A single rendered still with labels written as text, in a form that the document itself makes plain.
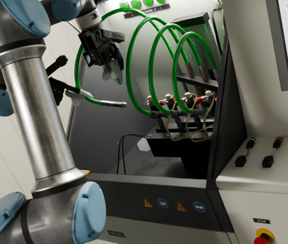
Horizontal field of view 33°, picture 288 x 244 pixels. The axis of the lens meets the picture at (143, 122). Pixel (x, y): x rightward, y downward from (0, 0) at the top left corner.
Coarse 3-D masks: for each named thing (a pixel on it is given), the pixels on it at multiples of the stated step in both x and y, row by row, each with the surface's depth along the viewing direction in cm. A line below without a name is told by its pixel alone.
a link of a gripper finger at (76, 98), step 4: (68, 92) 158; (72, 92) 158; (80, 92) 158; (84, 92) 158; (88, 92) 160; (68, 96) 158; (72, 96) 158; (76, 96) 159; (80, 96) 159; (84, 96) 159; (88, 96) 159; (92, 96) 161; (72, 100) 158; (76, 100) 159; (80, 100) 159; (76, 104) 159
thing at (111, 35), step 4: (104, 32) 149; (108, 32) 150; (112, 32) 152; (116, 32) 153; (120, 32) 156; (104, 36) 149; (108, 36) 150; (112, 36) 152; (116, 36) 153; (120, 36) 155; (124, 36) 156; (112, 40) 155; (116, 40) 155; (120, 40) 155; (124, 40) 156
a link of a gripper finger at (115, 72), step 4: (112, 60) 151; (116, 60) 151; (112, 64) 151; (116, 64) 152; (112, 68) 151; (116, 68) 152; (112, 72) 151; (116, 72) 152; (120, 72) 153; (112, 76) 151; (116, 76) 152; (120, 76) 154; (120, 80) 155
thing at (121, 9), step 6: (108, 12) 160; (114, 12) 161; (132, 12) 165; (138, 12) 165; (102, 18) 159; (156, 24) 170; (162, 36) 172; (168, 42) 173; (168, 48) 174; (78, 54) 158; (78, 60) 158; (78, 66) 159; (78, 78) 159; (78, 84) 159; (96, 102) 164
